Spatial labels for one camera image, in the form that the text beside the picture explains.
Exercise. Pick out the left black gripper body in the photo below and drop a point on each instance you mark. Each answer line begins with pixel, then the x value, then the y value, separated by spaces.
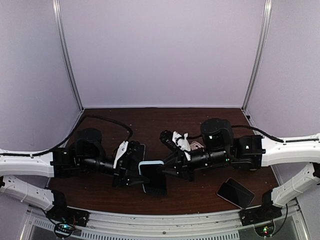
pixel 120 169

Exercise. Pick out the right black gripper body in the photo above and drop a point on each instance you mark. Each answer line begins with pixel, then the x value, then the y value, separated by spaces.
pixel 216 158

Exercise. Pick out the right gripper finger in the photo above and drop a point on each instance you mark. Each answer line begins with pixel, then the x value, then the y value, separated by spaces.
pixel 175 158
pixel 183 172

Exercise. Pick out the light blue phone case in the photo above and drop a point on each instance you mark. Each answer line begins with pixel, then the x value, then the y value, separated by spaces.
pixel 152 175

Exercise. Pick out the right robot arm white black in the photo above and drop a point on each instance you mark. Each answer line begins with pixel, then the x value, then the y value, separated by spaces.
pixel 250 152

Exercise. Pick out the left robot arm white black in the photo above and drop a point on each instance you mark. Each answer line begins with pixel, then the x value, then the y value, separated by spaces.
pixel 86 154

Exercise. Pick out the pink phone case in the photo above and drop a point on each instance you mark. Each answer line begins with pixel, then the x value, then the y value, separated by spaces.
pixel 194 145

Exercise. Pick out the dark smartphone lower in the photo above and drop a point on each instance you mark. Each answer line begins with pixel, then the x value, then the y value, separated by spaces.
pixel 249 195

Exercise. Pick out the pink edged smartphone bottom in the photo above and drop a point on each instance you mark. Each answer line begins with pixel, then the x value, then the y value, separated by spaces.
pixel 232 195

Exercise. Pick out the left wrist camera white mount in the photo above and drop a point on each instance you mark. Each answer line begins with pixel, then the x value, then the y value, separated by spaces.
pixel 128 156

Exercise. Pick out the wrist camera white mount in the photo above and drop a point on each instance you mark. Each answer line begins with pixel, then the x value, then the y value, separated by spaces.
pixel 128 156
pixel 175 141

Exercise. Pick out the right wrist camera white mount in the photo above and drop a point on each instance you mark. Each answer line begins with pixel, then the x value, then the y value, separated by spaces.
pixel 175 141

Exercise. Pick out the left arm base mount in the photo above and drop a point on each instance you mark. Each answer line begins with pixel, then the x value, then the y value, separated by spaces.
pixel 65 219

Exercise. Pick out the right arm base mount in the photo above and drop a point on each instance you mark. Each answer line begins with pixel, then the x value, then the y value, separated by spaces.
pixel 262 217

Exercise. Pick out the front aluminium rail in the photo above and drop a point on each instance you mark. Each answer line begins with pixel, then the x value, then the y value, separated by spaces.
pixel 223 225

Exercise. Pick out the left aluminium frame post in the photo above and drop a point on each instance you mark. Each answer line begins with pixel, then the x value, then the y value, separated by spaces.
pixel 65 53

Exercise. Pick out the aluminium frame post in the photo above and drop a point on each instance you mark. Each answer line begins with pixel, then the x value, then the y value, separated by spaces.
pixel 65 53
pixel 264 30

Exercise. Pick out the right aluminium frame post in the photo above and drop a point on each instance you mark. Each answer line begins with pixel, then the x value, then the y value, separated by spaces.
pixel 264 30

